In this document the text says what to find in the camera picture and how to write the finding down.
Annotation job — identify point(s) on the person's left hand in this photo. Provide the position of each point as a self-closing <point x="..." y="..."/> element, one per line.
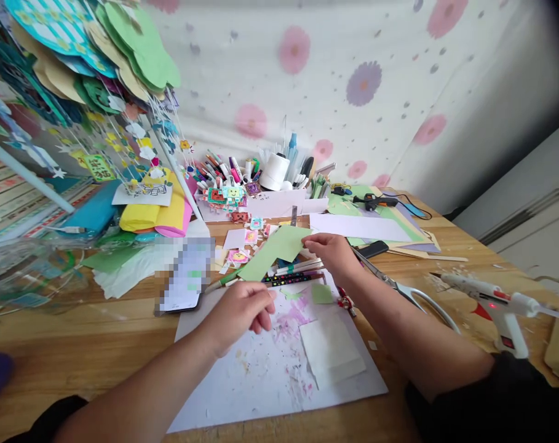
<point x="235" y="318"/>

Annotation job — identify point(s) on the person's right hand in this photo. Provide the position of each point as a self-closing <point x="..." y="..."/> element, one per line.
<point x="337" y="258"/>

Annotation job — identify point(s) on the light green paper cutout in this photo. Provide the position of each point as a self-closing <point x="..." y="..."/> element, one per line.
<point x="272" y="251"/>

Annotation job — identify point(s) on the black oblong object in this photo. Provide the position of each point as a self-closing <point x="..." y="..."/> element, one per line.
<point x="373" y="249"/>

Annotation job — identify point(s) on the green pen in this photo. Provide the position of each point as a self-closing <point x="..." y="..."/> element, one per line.
<point x="221" y="282"/>

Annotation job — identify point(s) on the small green paper square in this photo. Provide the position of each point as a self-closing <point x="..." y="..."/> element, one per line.
<point x="322" y="294"/>

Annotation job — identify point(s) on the white paper sheet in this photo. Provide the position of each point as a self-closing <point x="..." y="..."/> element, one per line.
<point x="360" y="227"/>

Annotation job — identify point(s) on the row of pens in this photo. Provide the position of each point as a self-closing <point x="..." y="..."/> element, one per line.
<point x="297" y="273"/>

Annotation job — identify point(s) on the metal ruler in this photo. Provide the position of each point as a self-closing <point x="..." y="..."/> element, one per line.
<point x="294" y="217"/>

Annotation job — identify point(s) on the white work board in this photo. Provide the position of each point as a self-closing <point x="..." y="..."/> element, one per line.
<point x="260" y="378"/>

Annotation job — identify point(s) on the smartphone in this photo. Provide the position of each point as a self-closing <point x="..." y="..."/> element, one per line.
<point x="184" y="277"/>

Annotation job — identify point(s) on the black hot glue gun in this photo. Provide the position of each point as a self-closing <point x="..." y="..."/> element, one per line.
<point x="373" y="201"/>

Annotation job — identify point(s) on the silver scissors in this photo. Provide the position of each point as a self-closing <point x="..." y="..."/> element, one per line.
<point x="399" y="286"/>

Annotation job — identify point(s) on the white paper box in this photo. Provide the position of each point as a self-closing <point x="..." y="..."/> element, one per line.
<point x="277" y="203"/>

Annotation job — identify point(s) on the stack of coloured paper sheets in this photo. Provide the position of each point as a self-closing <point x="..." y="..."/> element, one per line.
<point x="413" y="221"/>

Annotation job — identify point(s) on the holder of tools and sticks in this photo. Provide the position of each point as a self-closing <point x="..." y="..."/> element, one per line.
<point x="309" y="173"/>

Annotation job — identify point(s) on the wooden sticks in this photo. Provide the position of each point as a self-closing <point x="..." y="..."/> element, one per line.
<point x="427" y="255"/>

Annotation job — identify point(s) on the white folded paper piece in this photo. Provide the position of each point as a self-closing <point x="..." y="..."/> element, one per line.
<point x="332" y="353"/>

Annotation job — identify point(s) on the pile of small coloured cutouts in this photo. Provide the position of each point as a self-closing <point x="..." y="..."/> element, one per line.
<point x="235" y="221"/>

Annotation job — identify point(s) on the white thread spool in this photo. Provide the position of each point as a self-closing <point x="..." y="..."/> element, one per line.
<point x="274" y="173"/>

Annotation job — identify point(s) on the pink paper roll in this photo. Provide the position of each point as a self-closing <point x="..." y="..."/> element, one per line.
<point x="173" y="221"/>

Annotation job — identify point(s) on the white tissue paper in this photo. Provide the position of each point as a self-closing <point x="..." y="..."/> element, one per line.
<point x="122" y="279"/>

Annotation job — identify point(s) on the green paper sheet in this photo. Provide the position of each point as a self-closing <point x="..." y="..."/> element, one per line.
<point x="113" y="259"/>

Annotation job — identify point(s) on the yellow paper roll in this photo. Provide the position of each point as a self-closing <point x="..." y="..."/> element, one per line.
<point x="143" y="214"/>

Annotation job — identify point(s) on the holder of coloured markers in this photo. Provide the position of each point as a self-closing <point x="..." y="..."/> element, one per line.
<point x="224" y="173"/>

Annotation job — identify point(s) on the white hot glue gun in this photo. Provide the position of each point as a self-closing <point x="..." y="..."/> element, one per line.
<point x="496" y="302"/>

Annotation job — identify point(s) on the floral cloth backdrop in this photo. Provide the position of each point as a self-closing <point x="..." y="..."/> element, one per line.
<point x="353" y="92"/>

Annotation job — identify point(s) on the blue paper roll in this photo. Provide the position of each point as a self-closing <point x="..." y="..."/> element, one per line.
<point x="90" y="212"/>

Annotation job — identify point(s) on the white cabinet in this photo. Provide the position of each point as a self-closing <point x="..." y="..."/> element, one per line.
<point x="523" y="207"/>

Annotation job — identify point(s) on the clear plastic bag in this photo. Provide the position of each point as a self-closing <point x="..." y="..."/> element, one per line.
<point x="25" y="277"/>

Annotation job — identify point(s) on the hanging paper craft display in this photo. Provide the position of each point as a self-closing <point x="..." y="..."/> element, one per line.
<point x="76" y="78"/>

